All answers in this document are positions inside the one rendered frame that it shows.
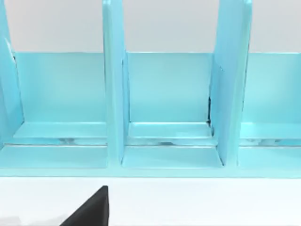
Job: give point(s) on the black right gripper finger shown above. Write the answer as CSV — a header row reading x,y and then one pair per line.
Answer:
x,y
96,209

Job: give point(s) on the light blue rack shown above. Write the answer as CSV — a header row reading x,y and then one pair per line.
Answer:
x,y
164,94

